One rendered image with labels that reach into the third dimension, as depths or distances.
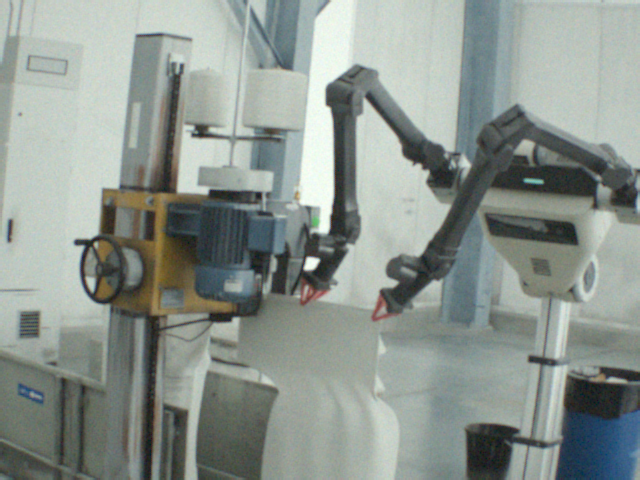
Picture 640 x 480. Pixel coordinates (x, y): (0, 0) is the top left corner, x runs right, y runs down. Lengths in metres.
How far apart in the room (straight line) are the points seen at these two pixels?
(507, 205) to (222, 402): 1.23
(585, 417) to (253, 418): 1.83
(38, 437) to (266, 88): 1.48
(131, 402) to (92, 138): 5.12
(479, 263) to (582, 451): 6.70
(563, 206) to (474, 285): 8.68
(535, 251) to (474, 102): 8.68
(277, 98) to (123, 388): 0.87
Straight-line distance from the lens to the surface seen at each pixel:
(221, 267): 2.78
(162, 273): 2.86
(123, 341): 2.94
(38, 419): 3.67
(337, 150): 2.92
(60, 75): 6.95
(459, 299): 11.81
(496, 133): 2.62
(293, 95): 2.89
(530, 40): 11.87
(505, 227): 3.16
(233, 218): 2.77
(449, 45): 11.61
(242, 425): 3.69
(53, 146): 6.95
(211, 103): 3.06
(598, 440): 4.96
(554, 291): 3.26
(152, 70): 2.90
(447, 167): 3.21
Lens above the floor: 1.40
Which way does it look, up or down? 3 degrees down
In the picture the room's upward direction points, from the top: 5 degrees clockwise
